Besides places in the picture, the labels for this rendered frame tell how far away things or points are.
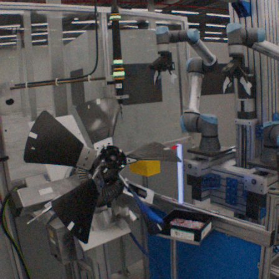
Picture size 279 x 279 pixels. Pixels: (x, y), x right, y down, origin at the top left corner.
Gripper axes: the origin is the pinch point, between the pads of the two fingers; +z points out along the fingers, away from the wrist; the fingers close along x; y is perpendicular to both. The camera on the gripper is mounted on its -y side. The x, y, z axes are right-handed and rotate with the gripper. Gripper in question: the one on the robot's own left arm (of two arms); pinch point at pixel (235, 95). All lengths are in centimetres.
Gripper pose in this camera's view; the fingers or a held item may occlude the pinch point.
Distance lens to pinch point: 155.2
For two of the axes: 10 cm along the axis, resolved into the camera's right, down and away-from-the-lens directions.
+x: -6.4, -1.1, 7.6
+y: 7.7, -1.8, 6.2
